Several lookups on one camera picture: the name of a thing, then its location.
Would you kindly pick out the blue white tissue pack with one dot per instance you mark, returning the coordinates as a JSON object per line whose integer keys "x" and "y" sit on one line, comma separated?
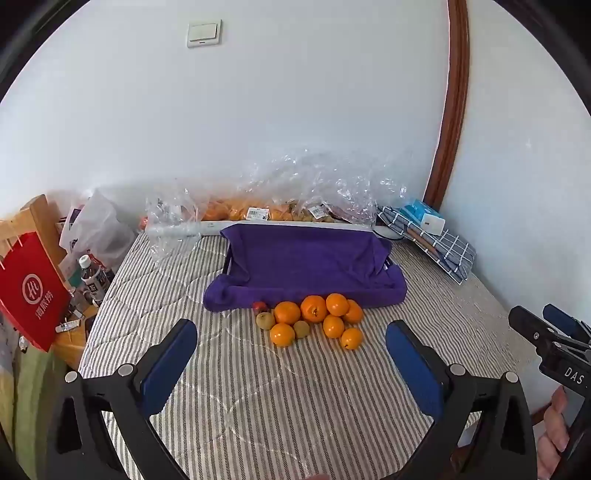
{"x": 422, "y": 217}

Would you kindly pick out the crumpled clear bag, red fruit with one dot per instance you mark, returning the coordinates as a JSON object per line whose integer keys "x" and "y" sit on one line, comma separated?
{"x": 351, "y": 194}

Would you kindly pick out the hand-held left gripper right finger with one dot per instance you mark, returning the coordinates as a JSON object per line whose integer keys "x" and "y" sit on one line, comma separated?
{"x": 413, "y": 369}

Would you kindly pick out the empty clear plastic bag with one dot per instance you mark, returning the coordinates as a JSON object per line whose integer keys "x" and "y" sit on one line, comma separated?
{"x": 171, "y": 217}

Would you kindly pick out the white light switch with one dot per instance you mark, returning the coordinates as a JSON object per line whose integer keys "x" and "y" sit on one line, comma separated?
{"x": 203, "y": 33}

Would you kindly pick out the brown wooden door frame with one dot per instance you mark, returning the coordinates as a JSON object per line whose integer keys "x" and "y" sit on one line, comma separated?
{"x": 455, "y": 92}

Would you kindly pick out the wooden chair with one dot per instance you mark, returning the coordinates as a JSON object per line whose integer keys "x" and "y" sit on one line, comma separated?
{"x": 37, "y": 217}

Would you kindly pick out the small red apple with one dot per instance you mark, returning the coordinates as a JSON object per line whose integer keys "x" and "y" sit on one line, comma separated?
{"x": 259, "y": 306}

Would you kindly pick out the clear bag of oranges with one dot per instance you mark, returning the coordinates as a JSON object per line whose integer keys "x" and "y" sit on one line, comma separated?
{"x": 231, "y": 212}

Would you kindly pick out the person's right hand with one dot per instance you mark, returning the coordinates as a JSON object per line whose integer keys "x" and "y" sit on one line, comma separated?
{"x": 553, "y": 431}

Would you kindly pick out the purple towel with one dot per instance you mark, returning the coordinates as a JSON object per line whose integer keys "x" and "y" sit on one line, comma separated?
{"x": 300, "y": 263}

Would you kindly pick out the green cloth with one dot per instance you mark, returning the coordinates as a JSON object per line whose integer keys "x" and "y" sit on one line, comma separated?
{"x": 34, "y": 415}

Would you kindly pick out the blue checked folded cloth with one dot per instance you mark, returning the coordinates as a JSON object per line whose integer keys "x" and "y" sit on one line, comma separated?
{"x": 452, "y": 256}

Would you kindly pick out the red paper bag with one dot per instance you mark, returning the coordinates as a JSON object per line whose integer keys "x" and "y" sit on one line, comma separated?
{"x": 32, "y": 290}

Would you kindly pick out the blemished large orange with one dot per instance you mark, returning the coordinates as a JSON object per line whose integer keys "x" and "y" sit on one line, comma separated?
{"x": 314, "y": 308}

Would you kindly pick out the long white bar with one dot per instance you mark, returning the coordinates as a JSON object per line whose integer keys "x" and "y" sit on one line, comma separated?
{"x": 184, "y": 228}

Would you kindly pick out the brown kiwi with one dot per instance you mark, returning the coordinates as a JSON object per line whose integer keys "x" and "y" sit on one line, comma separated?
{"x": 264, "y": 321}
{"x": 301, "y": 328}

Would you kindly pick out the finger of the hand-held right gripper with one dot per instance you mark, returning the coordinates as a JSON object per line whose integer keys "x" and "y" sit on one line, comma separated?
{"x": 526, "y": 325}
{"x": 561, "y": 318}

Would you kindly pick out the white cap water bottle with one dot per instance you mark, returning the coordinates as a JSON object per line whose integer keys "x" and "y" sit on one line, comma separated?
{"x": 92, "y": 279}

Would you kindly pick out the striped grey mattress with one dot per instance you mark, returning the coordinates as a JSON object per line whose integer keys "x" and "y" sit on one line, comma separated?
{"x": 240, "y": 415}

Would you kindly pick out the white plastic bag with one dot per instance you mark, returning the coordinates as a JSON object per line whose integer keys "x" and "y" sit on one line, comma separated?
{"x": 99, "y": 226}

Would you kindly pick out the clear bag of brown fruit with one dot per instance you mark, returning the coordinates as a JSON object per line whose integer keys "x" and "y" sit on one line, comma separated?
{"x": 307, "y": 213}

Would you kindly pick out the wooden nightstand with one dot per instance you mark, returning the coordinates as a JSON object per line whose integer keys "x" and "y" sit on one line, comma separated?
{"x": 69, "y": 346}

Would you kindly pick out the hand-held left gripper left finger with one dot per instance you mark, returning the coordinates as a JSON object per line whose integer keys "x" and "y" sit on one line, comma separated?
{"x": 168, "y": 364}

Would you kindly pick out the pile of oranges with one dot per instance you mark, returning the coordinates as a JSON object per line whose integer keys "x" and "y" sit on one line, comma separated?
{"x": 333, "y": 326}

